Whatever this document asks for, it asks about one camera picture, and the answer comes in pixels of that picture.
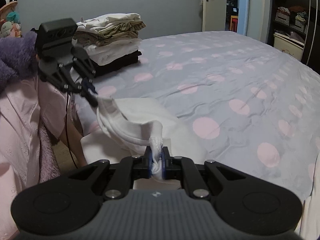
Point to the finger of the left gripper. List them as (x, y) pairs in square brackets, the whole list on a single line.
[(88, 86), (90, 97)]

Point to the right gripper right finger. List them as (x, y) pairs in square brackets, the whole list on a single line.
[(165, 161)]

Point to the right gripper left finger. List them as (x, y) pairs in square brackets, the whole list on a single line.
[(148, 162)]

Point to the white t-shirt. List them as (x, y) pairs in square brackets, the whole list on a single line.
[(129, 126)]

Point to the stack of folded clothes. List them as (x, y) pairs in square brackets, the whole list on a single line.
[(111, 41)]

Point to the purple fluffy robe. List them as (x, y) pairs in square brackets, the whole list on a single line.
[(18, 59)]

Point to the plush toys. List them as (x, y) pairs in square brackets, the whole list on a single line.
[(10, 19)]

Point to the polka dot bed sheet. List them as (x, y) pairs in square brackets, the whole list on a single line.
[(226, 97)]

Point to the white door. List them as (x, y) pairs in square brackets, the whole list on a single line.
[(213, 15)]

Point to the white storage bin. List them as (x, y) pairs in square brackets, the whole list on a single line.
[(288, 45)]

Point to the dark wardrobe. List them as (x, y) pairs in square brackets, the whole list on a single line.
[(297, 21)]

